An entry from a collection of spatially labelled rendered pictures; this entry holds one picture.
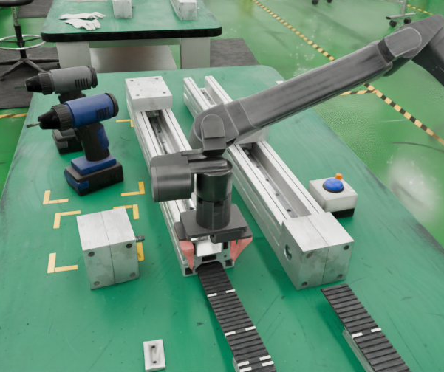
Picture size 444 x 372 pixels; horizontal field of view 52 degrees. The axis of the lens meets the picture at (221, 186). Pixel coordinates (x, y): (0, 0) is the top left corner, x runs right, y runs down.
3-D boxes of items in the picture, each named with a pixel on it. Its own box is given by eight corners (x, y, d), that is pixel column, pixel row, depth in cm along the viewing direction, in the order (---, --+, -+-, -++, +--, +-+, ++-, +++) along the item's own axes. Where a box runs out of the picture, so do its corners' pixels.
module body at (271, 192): (322, 249, 92) (329, 215, 87) (277, 257, 90) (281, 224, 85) (212, 100, 156) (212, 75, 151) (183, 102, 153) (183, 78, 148)
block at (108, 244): (152, 274, 85) (149, 235, 80) (90, 290, 81) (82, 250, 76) (140, 242, 93) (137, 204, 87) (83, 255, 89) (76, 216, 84)
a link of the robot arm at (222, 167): (237, 167, 68) (228, 149, 72) (191, 171, 66) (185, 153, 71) (235, 205, 72) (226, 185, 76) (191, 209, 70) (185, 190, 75)
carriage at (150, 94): (173, 117, 129) (172, 94, 126) (134, 121, 126) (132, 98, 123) (162, 96, 142) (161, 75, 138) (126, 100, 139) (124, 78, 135)
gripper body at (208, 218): (179, 221, 78) (178, 184, 74) (235, 212, 81) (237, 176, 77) (188, 244, 73) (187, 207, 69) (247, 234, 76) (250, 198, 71)
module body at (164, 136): (233, 266, 87) (236, 232, 83) (183, 277, 85) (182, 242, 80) (157, 105, 151) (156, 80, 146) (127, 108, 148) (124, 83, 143)
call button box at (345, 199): (353, 216, 102) (358, 193, 98) (314, 223, 99) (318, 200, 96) (335, 196, 108) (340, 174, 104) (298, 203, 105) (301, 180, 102)
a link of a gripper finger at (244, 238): (201, 252, 84) (202, 210, 79) (238, 245, 86) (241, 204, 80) (211, 277, 78) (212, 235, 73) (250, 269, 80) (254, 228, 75)
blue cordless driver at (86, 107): (129, 180, 112) (120, 97, 100) (51, 209, 101) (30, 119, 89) (114, 167, 117) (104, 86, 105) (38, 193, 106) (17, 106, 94)
